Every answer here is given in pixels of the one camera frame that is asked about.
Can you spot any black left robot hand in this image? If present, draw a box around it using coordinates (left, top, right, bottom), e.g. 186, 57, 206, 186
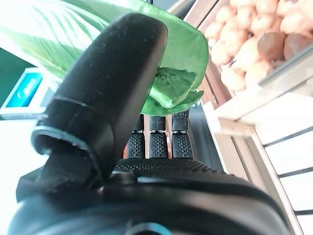
4, 12, 294, 235

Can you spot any green white napa cabbage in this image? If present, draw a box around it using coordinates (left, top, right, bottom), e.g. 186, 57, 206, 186
0, 0, 210, 117

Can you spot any blue white price sign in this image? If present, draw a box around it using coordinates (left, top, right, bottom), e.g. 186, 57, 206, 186
0, 67, 44, 116

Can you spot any brown potato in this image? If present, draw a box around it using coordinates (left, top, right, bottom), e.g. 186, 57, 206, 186
234, 36, 260, 71
244, 62, 271, 86
283, 33, 313, 61
256, 31, 287, 61

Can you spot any wooden crate of potatoes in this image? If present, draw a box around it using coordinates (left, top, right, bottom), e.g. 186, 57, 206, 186
168, 0, 313, 98

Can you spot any wooden slatted cabbage crate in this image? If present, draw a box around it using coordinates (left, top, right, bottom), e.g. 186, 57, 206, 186
188, 80, 313, 235

